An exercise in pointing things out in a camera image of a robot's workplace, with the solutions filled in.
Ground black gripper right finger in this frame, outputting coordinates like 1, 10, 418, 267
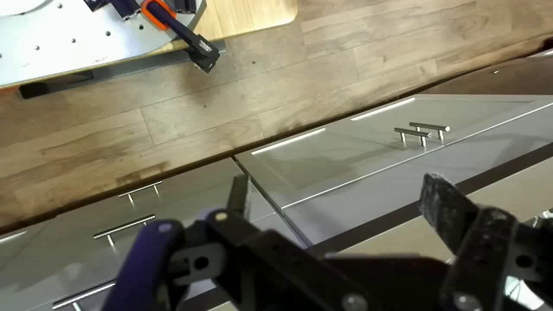
418, 172, 478, 252

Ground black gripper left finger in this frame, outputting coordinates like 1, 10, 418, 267
226, 174, 248, 217

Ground grey lower cabinet fronts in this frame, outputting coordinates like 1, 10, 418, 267
0, 95, 551, 311

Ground light wooden board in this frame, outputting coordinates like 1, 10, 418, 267
150, 0, 298, 57

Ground orange handled bar clamp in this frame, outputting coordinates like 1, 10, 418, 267
82, 0, 219, 72

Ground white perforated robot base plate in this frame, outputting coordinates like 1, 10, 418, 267
0, 0, 196, 88

